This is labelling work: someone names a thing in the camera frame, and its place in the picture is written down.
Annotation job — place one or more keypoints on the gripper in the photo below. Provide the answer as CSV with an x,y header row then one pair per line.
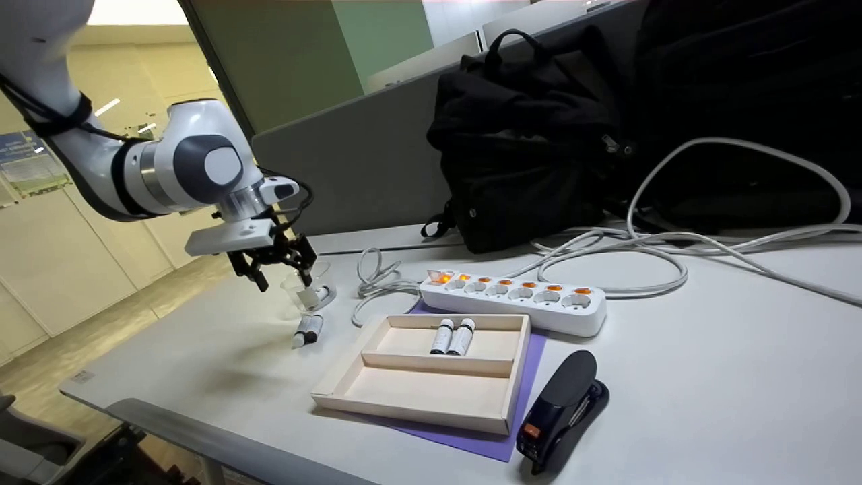
x,y
277,244

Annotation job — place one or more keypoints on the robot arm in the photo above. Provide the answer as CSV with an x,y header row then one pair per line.
x,y
188,162

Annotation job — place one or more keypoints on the small white black-capped bottle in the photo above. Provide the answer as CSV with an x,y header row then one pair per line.
x,y
462,338
302,331
314,329
442,337

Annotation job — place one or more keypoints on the grey desk partition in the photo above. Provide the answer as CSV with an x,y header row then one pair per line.
x,y
350,155

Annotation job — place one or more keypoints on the beige cardboard tray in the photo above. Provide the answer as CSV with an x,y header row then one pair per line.
x,y
431,394

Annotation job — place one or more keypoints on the white power strip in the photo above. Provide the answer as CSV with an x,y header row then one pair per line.
x,y
518,303

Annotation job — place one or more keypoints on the black backpack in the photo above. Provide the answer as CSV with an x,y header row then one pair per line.
x,y
525,148

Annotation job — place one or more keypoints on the purple paper sheet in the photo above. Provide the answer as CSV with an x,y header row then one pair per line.
x,y
532,377

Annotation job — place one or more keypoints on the office chair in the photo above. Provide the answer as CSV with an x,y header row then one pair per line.
x,y
47,451

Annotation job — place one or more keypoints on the black stapler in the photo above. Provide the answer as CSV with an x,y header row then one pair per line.
x,y
562,404

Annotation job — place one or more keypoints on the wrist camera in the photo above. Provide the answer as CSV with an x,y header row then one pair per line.
x,y
229,239

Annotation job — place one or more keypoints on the wall poster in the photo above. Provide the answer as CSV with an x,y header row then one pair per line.
x,y
27,165

